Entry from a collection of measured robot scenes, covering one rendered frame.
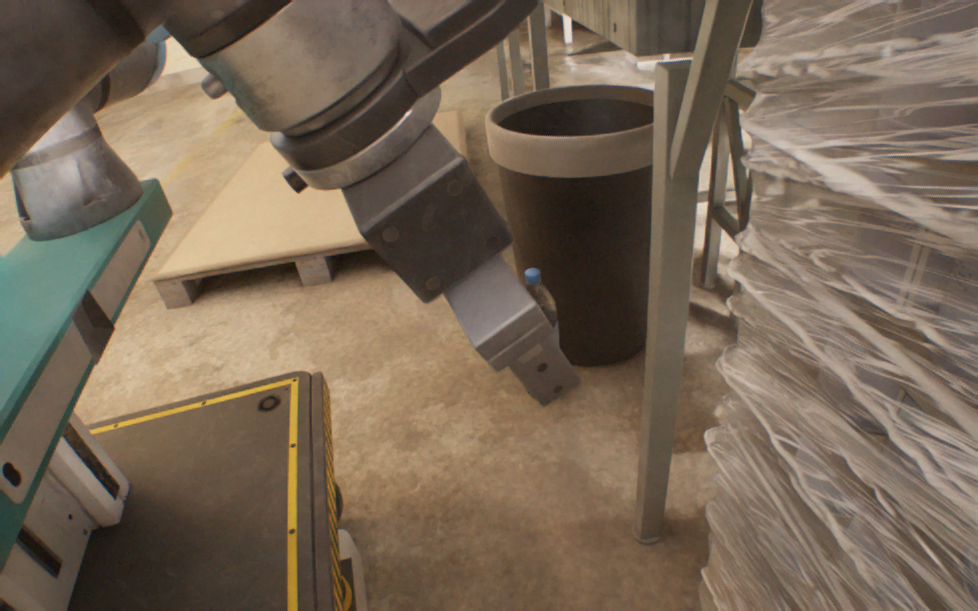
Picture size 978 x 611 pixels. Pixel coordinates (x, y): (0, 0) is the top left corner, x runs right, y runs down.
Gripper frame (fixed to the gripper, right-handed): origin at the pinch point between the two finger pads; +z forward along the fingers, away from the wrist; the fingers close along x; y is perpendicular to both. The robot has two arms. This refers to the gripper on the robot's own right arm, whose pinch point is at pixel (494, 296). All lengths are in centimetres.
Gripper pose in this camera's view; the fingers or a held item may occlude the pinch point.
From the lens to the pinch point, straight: 34.7
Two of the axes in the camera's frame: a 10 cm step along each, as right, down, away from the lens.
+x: 4.1, 6.1, -6.8
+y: -8.1, 5.8, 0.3
